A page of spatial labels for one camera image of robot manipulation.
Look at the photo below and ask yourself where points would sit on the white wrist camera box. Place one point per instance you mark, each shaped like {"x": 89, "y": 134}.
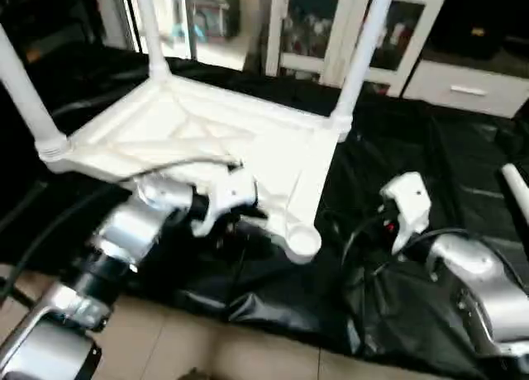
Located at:
{"x": 409, "y": 202}
{"x": 227, "y": 194}

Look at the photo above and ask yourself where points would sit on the white plastic table top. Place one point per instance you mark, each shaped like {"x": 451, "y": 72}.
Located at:
{"x": 207, "y": 124}

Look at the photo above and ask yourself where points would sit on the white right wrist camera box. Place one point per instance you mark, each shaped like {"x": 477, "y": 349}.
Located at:
{"x": 409, "y": 202}

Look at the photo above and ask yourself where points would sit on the black work mat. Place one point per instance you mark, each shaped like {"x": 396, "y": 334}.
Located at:
{"x": 397, "y": 149}

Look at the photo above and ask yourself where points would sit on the blue grey floor appliance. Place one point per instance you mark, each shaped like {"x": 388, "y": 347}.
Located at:
{"x": 211, "y": 16}

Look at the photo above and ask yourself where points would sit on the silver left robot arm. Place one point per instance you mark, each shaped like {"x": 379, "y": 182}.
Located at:
{"x": 132, "y": 227}

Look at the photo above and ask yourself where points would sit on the white plastic table leg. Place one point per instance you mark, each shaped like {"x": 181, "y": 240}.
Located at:
{"x": 29, "y": 99}
{"x": 150, "y": 33}
{"x": 364, "y": 49}
{"x": 517, "y": 190}

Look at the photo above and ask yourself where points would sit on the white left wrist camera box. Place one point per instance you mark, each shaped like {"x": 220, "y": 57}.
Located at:
{"x": 227, "y": 194}

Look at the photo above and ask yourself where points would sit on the white glass-door cabinet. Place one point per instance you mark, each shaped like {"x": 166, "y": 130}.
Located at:
{"x": 310, "y": 33}

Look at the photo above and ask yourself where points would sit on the white drawer unit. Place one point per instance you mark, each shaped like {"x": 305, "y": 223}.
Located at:
{"x": 463, "y": 89}

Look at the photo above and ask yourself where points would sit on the black metal bench leg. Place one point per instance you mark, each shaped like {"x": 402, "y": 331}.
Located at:
{"x": 12, "y": 293}

